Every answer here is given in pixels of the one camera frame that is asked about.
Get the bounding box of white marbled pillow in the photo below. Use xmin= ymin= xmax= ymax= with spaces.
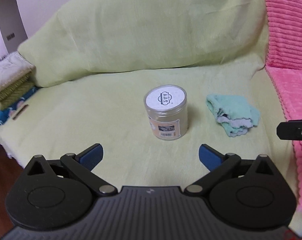
xmin=0 ymin=51 xmax=37 ymax=98

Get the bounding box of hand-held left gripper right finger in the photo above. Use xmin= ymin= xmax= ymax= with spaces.
xmin=185 ymin=144 xmax=276 ymax=197

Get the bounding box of dark flat bar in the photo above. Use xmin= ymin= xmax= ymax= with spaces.
xmin=12 ymin=104 xmax=29 ymax=120

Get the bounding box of light green sofa cover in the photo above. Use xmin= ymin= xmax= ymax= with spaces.
xmin=0 ymin=0 xmax=302 ymax=195

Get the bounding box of green chevron pillow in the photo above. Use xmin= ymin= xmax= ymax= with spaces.
xmin=0 ymin=80 xmax=36 ymax=109
xmin=0 ymin=70 xmax=36 ymax=102

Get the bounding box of blue patterned pillow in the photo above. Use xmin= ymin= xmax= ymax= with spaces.
xmin=0 ymin=87 xmax=40 ymax=126

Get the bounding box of teal fluffy cloth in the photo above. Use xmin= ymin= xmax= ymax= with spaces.
xmin=206 ymin=94 xmax=261 ymax=138

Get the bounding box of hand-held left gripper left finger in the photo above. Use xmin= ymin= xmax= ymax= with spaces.
xmin=26 ymin=143 xmax=118 ymax=197

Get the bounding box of pink ribbed blanket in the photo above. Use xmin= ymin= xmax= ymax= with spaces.
xmin=259 ymin=0 xmax=302 ymax=217

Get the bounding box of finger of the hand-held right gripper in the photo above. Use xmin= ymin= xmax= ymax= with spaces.
xmin=276 ymin=119 xmax=302 ymax=144

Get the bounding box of clear plastic jar white lid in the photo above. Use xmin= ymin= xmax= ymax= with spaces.
xmin=145 ymin=85 xmax=188 ymax=141

